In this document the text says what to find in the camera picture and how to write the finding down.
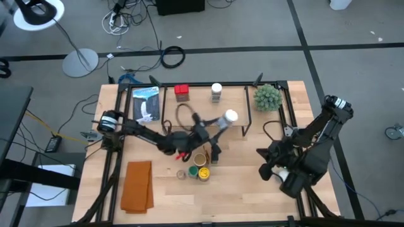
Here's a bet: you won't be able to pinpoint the black metal table frame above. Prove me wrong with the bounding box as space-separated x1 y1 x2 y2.
74 80 345 227

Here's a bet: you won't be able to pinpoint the white cable bundle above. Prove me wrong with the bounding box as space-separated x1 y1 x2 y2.
101 9 131 36

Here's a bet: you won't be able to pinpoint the blue coiled cable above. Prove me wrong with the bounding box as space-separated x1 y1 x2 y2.
118 73 143 85

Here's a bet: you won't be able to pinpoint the black box on floor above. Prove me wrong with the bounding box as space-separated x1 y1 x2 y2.
155 0 206 16

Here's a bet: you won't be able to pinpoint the black power adapter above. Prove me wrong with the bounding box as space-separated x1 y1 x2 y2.
45 135 63 154

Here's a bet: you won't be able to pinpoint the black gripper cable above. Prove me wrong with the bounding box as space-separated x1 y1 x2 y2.
263 120 287 143
175 103 197 127

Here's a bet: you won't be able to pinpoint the green potted plant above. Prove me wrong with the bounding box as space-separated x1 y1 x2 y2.
253 83 284 112

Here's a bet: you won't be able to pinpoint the black coiled floor cable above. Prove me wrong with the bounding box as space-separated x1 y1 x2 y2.
160 45 186 69

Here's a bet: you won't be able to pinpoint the white lid bagel seasoning jar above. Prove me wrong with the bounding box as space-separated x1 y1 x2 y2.
210 82 223 103
217 109 239 131

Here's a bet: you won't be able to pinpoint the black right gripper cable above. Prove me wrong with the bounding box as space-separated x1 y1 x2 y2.
263 120 287 143

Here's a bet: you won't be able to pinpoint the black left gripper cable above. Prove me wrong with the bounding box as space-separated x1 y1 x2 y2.
175 103 197 127

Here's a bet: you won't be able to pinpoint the long blue floor cable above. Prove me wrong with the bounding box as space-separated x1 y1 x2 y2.
328 151 384 218

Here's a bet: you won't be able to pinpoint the white floor lamp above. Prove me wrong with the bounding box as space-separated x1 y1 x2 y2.
13 0 100 78

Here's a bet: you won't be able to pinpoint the smoked paprika tin red lid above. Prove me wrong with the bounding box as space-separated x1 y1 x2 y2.
174 84 191 103

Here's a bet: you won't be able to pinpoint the white box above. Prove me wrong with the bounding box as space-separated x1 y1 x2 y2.
25 163 76 208

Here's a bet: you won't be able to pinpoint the orange folded cloth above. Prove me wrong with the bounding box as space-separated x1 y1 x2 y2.
120 160 155 214

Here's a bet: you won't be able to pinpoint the chili onion jar yellow lid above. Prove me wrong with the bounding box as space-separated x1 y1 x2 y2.
198 166 211 183

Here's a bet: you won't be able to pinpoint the yellow cable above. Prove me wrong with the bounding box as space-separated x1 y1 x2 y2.
25 110 89 146

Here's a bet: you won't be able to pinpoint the white container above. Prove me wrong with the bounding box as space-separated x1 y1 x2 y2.
330 0 354 11

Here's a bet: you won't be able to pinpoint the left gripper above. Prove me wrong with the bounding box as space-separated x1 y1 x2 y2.
190 112 229 151

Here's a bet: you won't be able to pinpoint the black desk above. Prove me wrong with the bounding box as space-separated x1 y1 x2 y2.
0 84 81 192

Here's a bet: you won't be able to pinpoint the waterfall cover book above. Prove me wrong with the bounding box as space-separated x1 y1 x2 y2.
132 86 162 124

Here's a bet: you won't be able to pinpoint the dark green spice tin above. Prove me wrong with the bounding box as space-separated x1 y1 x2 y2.
210 148 221 165

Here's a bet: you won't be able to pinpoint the grey caster wheel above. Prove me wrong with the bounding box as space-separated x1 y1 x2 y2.
384 124 404 141

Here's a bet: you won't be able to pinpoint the wooden shelf black metal legs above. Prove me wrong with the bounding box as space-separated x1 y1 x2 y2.
160 84 253 137

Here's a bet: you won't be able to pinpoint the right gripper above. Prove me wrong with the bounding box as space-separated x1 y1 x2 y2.
256 140 299 181

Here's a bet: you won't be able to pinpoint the furikake jar tan lid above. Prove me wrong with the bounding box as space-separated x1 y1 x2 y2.
193 152 208 168

